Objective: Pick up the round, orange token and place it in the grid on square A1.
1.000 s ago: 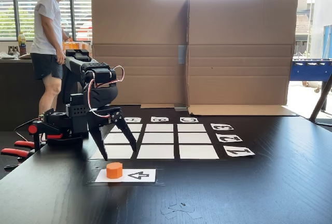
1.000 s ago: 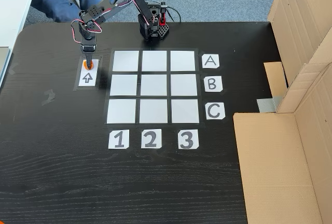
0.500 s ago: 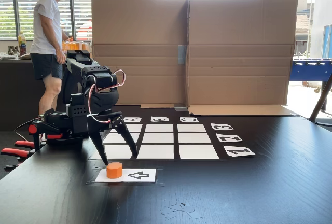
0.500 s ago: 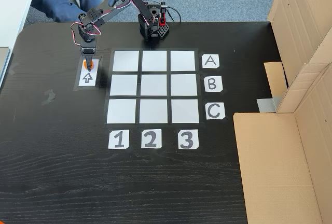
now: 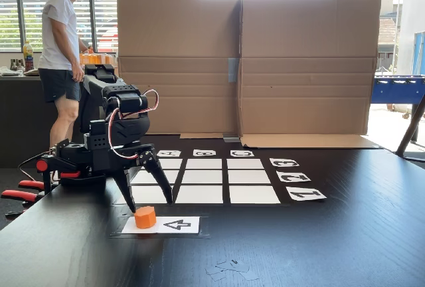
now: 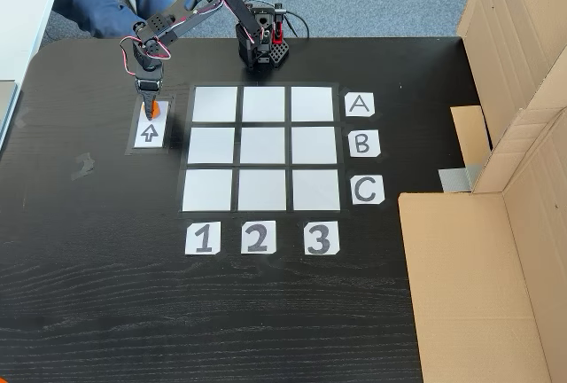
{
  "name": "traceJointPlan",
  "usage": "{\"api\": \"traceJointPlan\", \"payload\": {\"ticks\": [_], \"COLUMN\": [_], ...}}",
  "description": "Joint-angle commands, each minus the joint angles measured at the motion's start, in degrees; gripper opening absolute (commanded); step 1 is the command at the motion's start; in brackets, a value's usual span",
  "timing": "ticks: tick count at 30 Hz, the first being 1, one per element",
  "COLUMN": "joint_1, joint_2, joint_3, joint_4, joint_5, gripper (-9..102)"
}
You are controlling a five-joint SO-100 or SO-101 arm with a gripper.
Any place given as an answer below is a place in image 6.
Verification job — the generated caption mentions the round orange token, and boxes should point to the round orange token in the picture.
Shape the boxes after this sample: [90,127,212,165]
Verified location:
[140,99,161,121]

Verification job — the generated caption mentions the white nine-square grid sheet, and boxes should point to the white nine-square grid sheet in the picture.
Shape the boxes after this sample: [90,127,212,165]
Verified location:
[179,83,351,215]

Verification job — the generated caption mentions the white arrow paper sheet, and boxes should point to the white arrow paper sheet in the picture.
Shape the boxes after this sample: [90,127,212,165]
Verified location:
[125,93,176,156]

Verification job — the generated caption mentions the clear tape scrap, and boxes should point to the clear tape scrap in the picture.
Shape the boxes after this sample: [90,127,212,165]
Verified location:
[70,152,97,180]

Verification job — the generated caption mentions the red and black clamp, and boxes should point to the red and black clamp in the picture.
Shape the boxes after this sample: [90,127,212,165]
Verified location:
[270,1,287,47]

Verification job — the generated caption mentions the white desk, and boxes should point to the white desk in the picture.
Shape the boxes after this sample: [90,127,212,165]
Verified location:
[0,0,67,87]

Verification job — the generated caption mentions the paper label number 1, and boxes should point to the paper label number 1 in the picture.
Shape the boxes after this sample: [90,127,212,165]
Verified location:
[184,222,221,255]

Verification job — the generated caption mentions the paper label number 2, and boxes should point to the paper label number 2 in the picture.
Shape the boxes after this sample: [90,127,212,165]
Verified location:
[240,220,277,254]

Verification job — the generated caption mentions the paper label letter A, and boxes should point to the paper label letter A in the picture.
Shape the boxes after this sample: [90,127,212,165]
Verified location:
[344,92,377,117]

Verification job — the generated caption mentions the paper label letter B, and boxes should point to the paper label letter B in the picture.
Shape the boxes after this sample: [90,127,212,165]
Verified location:
[348,129,382,158]

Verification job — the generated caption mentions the paper label number 3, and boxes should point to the paper label number 3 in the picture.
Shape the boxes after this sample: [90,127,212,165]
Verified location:
[303,221,341,255]

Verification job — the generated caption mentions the paper label letter C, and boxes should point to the paper label letter C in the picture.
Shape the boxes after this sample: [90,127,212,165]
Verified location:
[351,175,385,206]

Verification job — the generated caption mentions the grey tape strip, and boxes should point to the grey tape strip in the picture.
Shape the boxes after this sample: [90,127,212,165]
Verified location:
[438,164,482,193]

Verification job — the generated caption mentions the black power cable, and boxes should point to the black power cable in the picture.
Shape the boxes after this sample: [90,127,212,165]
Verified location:
[283,10,311,39]

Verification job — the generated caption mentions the brown cardboard box wall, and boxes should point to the brown cardboard box wall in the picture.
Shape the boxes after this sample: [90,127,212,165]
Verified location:
[450,0,567,193]
[398,107,567,383]

